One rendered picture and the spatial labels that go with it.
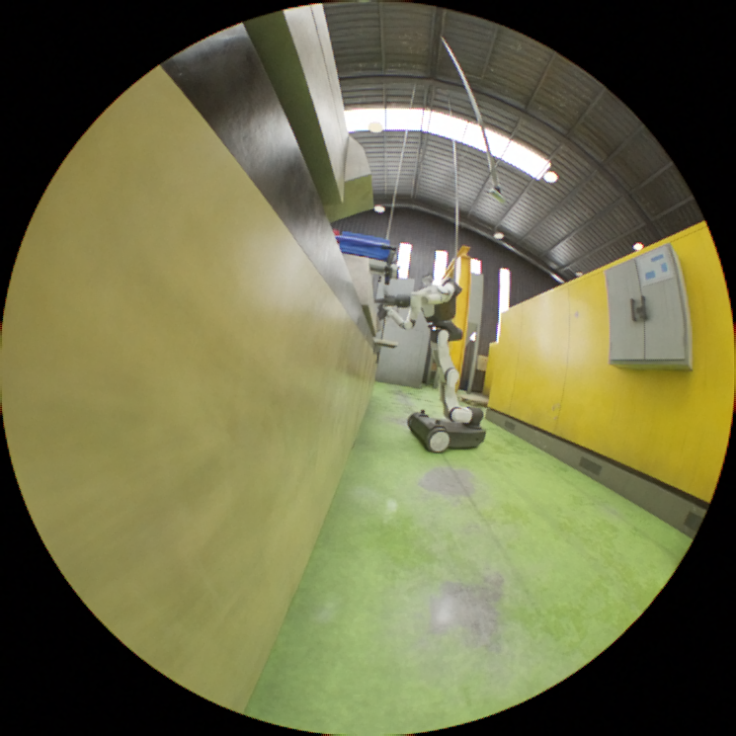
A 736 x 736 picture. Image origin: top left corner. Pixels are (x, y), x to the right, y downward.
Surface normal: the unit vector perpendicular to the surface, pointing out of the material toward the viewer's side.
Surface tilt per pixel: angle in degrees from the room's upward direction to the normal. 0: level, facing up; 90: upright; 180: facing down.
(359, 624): 0
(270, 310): 90
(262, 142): 90
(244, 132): 90
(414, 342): 90
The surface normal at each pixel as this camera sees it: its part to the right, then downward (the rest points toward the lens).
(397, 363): -0.07, 0.02
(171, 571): 0.98, 0.17
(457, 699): 0.17, -0.99
